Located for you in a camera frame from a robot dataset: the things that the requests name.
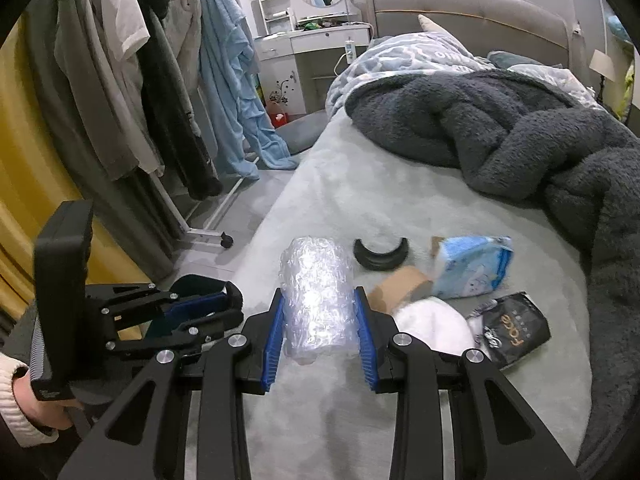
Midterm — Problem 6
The bubble wrap roll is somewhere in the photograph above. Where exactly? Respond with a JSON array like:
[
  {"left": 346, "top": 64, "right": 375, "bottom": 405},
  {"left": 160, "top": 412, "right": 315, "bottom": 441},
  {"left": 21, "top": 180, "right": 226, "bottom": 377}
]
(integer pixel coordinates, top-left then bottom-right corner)
[{"left": 280, "top": 234, "right": 358, "bottom": 367}]

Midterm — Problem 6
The white t-shirt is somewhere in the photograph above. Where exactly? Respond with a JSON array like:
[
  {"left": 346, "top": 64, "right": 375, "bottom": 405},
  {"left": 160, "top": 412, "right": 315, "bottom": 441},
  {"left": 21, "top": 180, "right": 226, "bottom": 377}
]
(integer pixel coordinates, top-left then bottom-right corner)
[{"left": 97, "top": 0, "right": 151, "bottom": 68}]

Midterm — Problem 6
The teal pillow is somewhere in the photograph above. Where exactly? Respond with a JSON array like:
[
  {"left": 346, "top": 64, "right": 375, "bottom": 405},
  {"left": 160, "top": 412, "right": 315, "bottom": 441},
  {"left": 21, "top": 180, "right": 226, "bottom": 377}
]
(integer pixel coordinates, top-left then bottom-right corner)
[{"left": 487, "top": 50, "right": 562, "bottom": 72}]

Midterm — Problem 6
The white clothes rack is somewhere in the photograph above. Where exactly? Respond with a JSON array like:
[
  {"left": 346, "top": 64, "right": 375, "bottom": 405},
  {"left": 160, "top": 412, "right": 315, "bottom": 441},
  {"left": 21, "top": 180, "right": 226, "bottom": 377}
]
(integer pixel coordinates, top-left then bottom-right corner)
[{"left": 150, "top": 155, "right": 261, "bottom": 250}]

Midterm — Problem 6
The beige padded headboard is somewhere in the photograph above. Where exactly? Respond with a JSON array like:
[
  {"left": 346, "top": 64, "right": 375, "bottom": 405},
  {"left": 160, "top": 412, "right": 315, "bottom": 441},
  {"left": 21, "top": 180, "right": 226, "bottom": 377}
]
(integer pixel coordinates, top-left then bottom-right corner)
[{"left": 367, "top": 0, "right": 586, "bottom": 68}]

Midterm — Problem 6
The white knit sweater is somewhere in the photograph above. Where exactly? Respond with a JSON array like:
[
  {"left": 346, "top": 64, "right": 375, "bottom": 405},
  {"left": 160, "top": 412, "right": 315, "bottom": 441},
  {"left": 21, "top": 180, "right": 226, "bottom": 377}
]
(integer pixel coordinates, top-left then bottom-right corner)
[{"left": 160, "top": 0, "right": 203, "bottom": 91}]

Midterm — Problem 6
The dark grey fluffy blanket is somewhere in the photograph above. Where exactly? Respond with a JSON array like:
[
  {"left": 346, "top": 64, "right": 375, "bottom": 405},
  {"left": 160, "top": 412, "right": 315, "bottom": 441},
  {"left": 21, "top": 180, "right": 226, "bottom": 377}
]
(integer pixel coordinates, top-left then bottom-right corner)
[{"left": 345, "top": 69, "right": 640, "bottom": 480}]

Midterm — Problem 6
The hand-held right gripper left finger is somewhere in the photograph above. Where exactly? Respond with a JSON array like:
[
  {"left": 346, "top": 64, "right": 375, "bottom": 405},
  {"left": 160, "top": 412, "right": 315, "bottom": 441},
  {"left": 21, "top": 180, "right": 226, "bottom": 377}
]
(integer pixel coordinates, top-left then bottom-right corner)
[{"left": 57, "top": 287, "right": 288, "bottom": 480}]

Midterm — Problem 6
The light grey hanging garment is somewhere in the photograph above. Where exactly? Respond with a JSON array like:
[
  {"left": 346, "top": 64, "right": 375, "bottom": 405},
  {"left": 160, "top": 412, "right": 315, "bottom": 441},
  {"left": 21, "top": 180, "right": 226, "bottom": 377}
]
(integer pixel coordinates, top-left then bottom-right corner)
[{"left": 75, "top": 0, "right": 166, "bottom": 182}]

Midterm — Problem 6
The white pillow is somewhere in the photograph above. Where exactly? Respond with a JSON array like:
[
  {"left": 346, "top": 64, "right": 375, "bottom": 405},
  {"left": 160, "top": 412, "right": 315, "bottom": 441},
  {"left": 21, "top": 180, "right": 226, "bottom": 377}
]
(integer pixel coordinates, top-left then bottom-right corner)
[{"left": 417, "top": 14, "right": 452, "bottom": 34}]

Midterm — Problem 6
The person's left hand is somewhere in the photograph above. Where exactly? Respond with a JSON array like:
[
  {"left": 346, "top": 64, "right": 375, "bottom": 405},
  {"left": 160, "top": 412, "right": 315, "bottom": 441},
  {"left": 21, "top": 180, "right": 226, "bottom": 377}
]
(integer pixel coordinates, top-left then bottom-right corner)
[{"left": 12, "top": 365, "right": 86, "bottom": 432}]

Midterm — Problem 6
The brown cardboard piece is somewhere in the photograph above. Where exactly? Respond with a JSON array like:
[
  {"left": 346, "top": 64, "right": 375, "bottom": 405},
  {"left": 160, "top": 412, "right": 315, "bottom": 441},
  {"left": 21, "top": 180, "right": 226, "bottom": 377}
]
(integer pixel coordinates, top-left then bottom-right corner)
[{"left": 367, "top": 266, "right": 433, "bottom": 313}]

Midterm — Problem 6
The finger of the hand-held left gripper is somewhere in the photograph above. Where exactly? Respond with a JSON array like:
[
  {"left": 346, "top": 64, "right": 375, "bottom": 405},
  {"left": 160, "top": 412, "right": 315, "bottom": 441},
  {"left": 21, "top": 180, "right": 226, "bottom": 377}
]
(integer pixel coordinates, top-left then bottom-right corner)
[
  {"left": 106, "top": 309, "right": 246, "bottom": 362},
  {"left": 99, "top": 276, "right": 246, "bottom": 322}
]

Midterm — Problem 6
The blue tissue packet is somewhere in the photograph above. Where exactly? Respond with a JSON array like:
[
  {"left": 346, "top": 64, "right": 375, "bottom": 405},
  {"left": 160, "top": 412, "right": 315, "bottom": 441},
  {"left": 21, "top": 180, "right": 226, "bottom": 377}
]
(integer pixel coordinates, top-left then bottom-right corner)
[{"left": 429, "top": 235, "right": 516, "bottom": 300}]

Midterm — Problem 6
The teal plush toy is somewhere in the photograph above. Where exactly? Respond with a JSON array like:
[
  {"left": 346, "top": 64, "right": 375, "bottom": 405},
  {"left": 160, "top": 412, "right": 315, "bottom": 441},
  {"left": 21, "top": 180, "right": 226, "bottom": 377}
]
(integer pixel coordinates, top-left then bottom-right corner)
[{"left": 607, "top": 12, "right": 632, "bottom": 43}]

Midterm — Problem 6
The yellow curtain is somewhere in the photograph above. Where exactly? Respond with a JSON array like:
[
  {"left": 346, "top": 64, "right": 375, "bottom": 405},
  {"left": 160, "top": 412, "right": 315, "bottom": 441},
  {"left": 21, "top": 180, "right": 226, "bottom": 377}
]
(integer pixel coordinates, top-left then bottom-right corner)
[{"left": 0, "top": 25, "right": 166, "bottom": 311}]

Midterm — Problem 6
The person's left forearm white sleeve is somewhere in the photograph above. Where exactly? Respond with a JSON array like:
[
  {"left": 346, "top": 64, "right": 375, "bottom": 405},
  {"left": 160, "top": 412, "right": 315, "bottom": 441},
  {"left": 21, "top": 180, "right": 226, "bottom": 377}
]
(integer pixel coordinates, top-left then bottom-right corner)
[{"left": 0, "top": 352, "right": 58, "bottom": 446}]

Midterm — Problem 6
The black hanging garment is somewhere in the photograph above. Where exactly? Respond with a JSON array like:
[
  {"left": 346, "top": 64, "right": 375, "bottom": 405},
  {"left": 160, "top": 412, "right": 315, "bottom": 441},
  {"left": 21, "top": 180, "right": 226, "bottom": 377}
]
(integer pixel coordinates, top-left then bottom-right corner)
[{"left": 132, "top": 0, "right": 224, "bottom": 201}]

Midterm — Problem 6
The white dressing table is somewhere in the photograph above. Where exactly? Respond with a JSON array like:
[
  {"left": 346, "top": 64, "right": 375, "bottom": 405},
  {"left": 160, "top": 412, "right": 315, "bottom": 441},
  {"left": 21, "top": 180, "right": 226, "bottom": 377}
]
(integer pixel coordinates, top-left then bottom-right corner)
[{"left": 252, "top": 0, "right": 373, "bottom": 116}]

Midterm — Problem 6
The black foil packet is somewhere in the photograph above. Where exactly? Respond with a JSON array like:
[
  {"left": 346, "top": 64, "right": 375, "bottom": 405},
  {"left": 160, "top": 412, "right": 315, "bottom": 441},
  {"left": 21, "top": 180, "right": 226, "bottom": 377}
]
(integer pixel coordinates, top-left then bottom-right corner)
[{"left": 467, "top": 291, "right": 552, "bottom": 372}]

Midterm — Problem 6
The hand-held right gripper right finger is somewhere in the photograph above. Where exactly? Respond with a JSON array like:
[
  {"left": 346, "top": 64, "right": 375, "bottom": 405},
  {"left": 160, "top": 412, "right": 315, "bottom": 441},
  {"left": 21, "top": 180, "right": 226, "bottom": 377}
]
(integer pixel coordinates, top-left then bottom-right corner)
[{"left": 352, "top": 285, "right": 581, "bottom": 480}]

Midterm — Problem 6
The yellow green cloth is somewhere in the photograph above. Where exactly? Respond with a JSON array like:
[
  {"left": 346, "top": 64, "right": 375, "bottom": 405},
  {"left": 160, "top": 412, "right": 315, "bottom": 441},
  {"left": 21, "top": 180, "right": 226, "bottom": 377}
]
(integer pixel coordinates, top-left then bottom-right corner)
[{"left": 617, "top": 57, "right": 637, "bottom": 116}]

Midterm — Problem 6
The grey floor cushion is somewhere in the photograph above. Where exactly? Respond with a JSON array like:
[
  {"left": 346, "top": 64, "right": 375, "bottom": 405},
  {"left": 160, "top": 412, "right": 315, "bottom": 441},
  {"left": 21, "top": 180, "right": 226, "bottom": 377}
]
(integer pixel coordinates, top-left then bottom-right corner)
[{"left": 275, "top": 112, "right": 331, "bottom": 156}]

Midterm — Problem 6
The blue grey patterned quilt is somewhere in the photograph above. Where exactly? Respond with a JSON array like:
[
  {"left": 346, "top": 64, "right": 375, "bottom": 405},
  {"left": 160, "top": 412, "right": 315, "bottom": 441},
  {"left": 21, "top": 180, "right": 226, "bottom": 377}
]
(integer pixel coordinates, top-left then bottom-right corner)
[{"left": 325, "top": 31, "right": 601, "bottom": 116}]

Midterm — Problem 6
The grey green coat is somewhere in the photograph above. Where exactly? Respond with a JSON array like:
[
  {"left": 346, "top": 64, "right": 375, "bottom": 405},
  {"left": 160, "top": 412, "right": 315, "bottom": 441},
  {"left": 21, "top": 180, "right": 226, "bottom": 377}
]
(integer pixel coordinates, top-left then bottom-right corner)
[{"left": 20, "top": 0, "right": 166, "bottom": 241}]

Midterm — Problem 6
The black curved plastic piece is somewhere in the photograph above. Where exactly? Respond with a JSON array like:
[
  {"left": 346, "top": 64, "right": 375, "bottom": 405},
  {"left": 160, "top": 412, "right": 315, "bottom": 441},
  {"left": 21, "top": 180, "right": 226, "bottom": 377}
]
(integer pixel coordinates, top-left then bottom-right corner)
[{"left": 353, "top": 237, "right": 411, "bottom": 272}]

